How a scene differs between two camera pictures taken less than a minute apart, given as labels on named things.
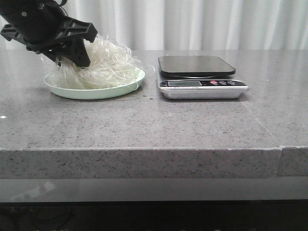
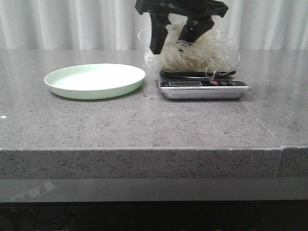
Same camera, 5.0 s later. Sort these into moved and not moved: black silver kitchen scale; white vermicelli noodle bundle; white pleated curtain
Moved: white vermicelli noodle bundle
Not moved: black silver kitchen scale; white pleated curtain
